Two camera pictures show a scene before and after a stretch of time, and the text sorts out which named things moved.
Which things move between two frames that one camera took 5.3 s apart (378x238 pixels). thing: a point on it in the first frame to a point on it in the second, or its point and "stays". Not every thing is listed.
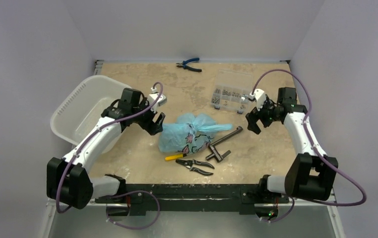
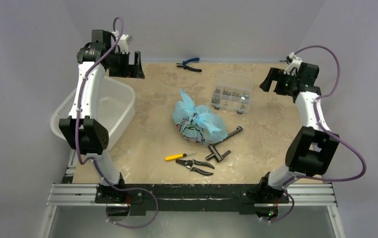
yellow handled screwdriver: [168, 158] stays
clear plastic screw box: [230, 89] stays
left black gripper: [150, 126] to [134, 71]
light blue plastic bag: [190, 134] to [196, 123]
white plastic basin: [76, 117] stays
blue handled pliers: [183, 64] stays
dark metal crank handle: [216, 153] stays
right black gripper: [260, 115] to [277, 79]
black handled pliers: [189, 163] stays
